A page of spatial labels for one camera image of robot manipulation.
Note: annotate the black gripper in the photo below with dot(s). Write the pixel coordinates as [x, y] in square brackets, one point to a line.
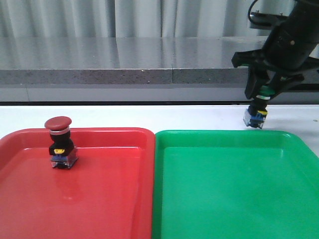
[288, 57]

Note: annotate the green mushroom push button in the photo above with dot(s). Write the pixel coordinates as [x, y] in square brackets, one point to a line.
[256, 113]

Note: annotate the red mushroom push button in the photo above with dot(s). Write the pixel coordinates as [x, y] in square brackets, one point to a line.
[63, 152]

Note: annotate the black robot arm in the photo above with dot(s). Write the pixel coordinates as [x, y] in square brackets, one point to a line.
[302, 24]

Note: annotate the green plastic tray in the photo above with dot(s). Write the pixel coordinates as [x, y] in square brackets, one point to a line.
[228, 184]

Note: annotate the red plastic tray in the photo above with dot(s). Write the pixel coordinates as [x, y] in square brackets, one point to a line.
[107, 194]

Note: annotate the grey granite counter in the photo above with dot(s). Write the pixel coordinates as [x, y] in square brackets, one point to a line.
[118, 70]

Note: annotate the white pleated curtain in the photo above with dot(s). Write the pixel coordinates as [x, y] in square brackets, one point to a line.
[133, 18]

